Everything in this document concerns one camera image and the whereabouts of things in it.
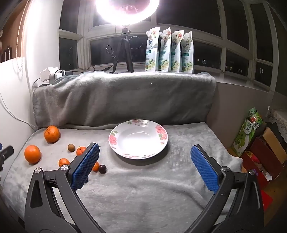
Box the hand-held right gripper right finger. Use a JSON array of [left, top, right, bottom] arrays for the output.
[[184, 144, 265, 233]]

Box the ring light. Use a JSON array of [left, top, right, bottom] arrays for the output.
[[95, 0, 160, 25]]

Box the white cable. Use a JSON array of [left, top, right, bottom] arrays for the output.
[[0, 90, 38, 130]]

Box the white lace cloth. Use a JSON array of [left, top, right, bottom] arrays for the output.
[[268, 109, 287, 144]]

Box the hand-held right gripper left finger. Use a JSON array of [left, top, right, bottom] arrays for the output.
[[24, 142, 100, 233]]

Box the brown cardboard box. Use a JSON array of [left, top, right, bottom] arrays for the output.
[[262, 127, 287, 165]]

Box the white window frame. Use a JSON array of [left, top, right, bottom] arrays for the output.
[[59, 0, 281, 92]]

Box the large smooth orange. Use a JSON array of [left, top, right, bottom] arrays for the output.
[[24, 145, 42, 164]]

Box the floral rimmed white plate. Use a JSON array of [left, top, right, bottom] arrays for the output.
[[109, 119, 168, 160]]

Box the green printed bag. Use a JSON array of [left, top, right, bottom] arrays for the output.
[[232, 108, 263, 157]]

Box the red cardboard box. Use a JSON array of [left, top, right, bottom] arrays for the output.
[[241, 137, 287, 189]]

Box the grey fleece blanket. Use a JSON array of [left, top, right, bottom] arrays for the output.
[[2, 72, 244, 227]]

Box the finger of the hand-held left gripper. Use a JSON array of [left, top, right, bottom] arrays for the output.
[[0, 145, 14, 171]]

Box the large bumpy mandarin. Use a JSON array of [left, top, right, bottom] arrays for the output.
[[44, 126, 61, 144]]

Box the black tripod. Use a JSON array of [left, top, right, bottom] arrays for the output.
[[111, 26, 135, 73]]

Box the white bead cord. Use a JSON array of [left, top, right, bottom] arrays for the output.
[[15, 0, 30, 78]]

